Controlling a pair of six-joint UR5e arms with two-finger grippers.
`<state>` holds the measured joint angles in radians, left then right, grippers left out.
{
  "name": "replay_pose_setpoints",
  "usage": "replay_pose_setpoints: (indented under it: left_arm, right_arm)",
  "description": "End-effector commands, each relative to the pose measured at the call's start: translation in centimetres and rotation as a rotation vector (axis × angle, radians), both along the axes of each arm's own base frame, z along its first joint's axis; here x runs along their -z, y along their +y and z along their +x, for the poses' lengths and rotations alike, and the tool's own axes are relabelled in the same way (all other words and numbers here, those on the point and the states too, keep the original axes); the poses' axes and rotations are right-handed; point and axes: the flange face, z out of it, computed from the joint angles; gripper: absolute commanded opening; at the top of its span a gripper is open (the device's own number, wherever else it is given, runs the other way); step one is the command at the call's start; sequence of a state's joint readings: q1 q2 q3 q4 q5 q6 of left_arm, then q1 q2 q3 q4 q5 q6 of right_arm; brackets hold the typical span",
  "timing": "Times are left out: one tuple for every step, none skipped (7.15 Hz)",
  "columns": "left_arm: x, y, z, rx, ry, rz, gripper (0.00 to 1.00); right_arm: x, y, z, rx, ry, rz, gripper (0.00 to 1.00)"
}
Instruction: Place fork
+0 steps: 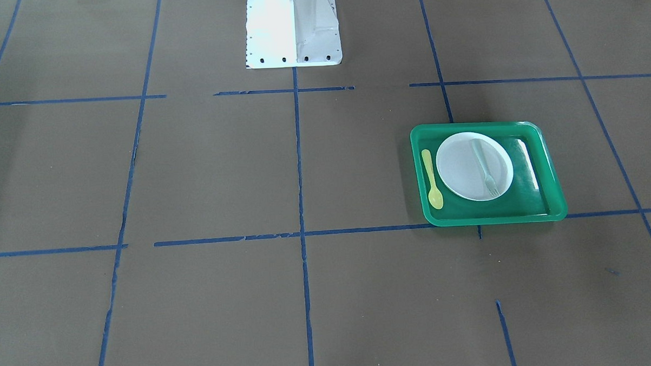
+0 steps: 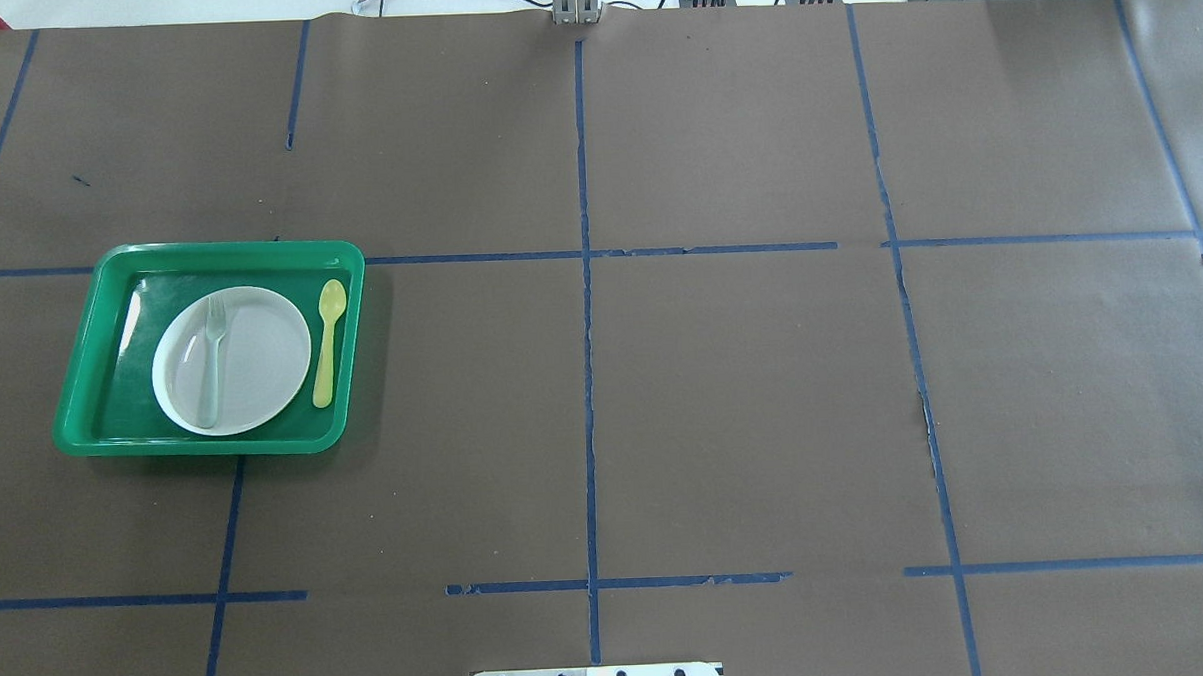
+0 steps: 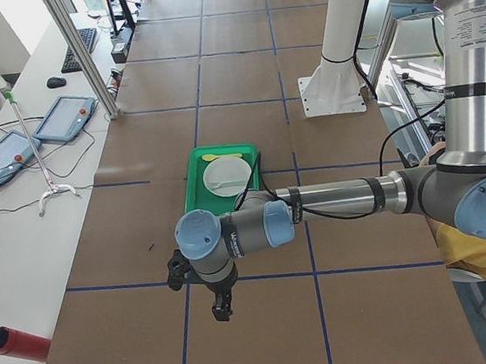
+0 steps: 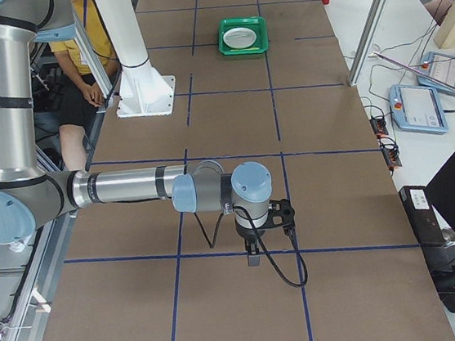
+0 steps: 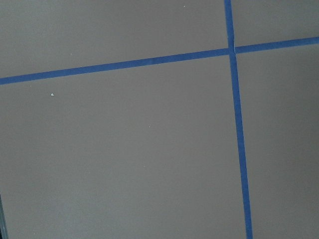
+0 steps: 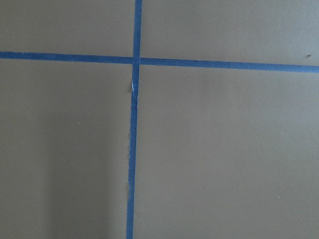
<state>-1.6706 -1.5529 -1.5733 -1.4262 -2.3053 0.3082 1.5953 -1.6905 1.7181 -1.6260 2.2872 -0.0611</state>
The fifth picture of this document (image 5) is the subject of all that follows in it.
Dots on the crossing blue tape strip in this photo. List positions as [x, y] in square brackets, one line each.
[238, 119]

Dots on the long blue tape strip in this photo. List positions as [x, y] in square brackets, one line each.
[159, 60]

